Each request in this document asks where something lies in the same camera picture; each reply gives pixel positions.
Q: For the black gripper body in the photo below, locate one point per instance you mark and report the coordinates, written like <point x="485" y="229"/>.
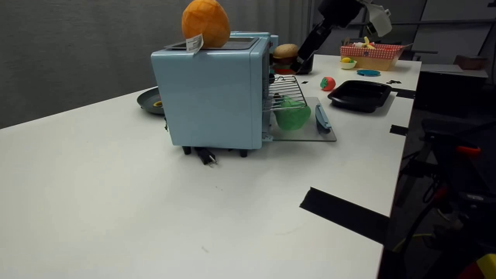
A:
<point x="310" y="45"/>

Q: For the toy burger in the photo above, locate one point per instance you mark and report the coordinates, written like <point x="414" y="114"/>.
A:
<point x="284" y="57"/>

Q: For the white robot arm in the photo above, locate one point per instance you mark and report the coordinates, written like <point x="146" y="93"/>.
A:
<point x="338" y="14"/>

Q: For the orange green toy ball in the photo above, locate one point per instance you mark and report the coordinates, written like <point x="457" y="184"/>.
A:
<point x="327" y="83"/>

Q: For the teal toy plate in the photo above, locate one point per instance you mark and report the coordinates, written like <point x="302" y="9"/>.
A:
<point x="366" y="71"/>

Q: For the green plush toy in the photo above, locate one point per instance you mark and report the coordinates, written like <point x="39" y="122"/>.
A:
<point x="290" y="114"/>

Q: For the light blue breakfast station oven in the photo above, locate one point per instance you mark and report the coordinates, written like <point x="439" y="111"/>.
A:
<point x="217" y="97"/>

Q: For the red checkered basket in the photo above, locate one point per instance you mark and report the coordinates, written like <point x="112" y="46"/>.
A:
<point x="380" y="55"/>

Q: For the black grill tray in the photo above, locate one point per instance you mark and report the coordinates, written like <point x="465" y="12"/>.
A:
<point x="363" y="96"/>

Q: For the black power plug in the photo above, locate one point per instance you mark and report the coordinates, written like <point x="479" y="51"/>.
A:
<point x="206" y="156"/>

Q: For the black tape strip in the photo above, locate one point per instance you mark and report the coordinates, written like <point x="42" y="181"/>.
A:
<point x="342" y="212"/>

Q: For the wire oven rack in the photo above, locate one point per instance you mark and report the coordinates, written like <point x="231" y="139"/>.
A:
<point x="285" y="93"/>

